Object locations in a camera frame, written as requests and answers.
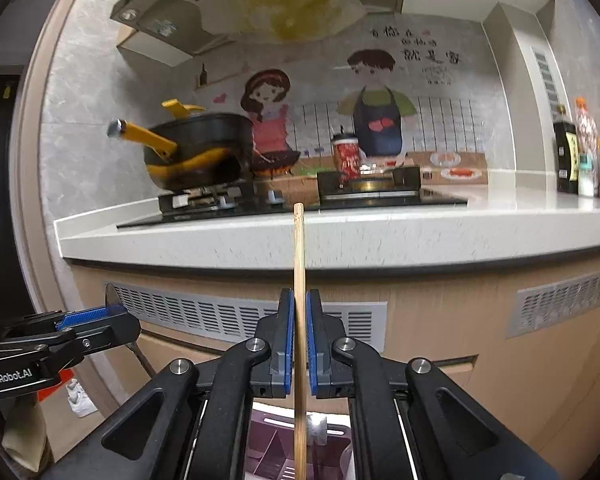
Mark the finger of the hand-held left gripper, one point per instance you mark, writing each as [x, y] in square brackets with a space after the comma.
[92, 317]
[112, 332]

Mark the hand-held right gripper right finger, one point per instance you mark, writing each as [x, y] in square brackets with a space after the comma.
[312, 345]

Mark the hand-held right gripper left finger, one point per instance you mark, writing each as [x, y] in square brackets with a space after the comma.
[282, 342]

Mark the bamboo chopstick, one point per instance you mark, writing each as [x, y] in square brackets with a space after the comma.
[299, 260]

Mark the purple plastic utensil holder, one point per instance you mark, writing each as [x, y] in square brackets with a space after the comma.
[275, 455]

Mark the red bag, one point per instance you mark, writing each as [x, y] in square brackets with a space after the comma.
[55, 385]

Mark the long grey vent grille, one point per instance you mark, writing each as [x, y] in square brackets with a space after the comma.
[180, 310]

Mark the white shoe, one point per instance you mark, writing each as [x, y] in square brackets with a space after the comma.
[82, 400]

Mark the wooden base cabinet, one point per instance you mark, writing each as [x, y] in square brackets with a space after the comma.
[455, 320]

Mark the black glass gas stove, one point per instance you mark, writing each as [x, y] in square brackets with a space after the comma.
[380, 199]

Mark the red can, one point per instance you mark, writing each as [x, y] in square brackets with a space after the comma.
[346, 160]

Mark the short grey vent grille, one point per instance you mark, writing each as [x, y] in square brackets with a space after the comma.
[560, 305]

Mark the steel range hood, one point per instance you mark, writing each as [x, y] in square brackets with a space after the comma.
[160, 20]

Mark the dark soy sauce bottle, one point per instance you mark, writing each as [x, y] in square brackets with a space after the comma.
[565, 155]

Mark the orange-capped plastic bottle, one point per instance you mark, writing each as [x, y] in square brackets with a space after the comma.
[586, 125]

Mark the narrow white vent grille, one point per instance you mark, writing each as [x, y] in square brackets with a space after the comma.
[546, 80]

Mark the cartoon wall poster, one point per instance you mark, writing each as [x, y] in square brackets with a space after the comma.
[375, 110]

